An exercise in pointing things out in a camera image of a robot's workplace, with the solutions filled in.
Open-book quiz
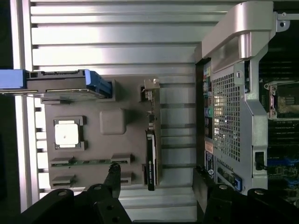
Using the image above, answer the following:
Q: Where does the grey parts rack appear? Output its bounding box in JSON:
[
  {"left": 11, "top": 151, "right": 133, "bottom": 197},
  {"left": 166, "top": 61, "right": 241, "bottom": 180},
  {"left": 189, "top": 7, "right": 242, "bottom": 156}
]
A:
[{"left": 41, "top": 76, "right": 162, "bottom": 189}]

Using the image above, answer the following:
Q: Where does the open black PC case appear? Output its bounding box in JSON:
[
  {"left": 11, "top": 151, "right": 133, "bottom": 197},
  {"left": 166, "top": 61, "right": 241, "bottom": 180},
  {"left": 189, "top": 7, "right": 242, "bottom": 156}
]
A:
[{"left": 195, "top": 1, "right": 299, "bottom": 203}]

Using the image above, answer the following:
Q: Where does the green RAM stick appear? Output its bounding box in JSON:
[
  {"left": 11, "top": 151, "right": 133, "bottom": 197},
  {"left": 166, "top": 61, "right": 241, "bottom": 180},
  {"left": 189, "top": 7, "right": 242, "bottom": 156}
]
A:
[{"left": 51, "top": 159, "right": 128, "bottom": 167}]

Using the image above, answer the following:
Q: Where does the CPU socket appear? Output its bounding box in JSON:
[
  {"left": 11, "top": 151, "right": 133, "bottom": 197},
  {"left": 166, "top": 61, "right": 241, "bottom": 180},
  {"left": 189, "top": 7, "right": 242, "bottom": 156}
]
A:
[{"left": 263, "top": 83, "right": 299, "bottom": 119}]

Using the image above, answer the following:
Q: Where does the silver CPU chip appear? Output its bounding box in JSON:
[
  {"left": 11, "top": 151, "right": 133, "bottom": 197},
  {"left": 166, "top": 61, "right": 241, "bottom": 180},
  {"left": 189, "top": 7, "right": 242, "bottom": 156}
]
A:
[{"left": 55, "top": 120, "right": 78, "bottom": 147}]

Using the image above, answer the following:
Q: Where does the green motherboard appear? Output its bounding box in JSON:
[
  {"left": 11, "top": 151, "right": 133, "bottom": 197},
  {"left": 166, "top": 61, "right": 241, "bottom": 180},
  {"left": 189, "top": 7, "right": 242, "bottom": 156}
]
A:
[{"left": 259, "top": 58, "right": 299, "bottom": 201}]

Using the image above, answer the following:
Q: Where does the hard disk in blue carrier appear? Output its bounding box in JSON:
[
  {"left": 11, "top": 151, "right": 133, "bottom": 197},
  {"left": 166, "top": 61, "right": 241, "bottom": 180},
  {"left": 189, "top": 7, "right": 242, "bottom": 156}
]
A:
[{"left": 0, "top": 69, "right": 113, "bottom": 98}]

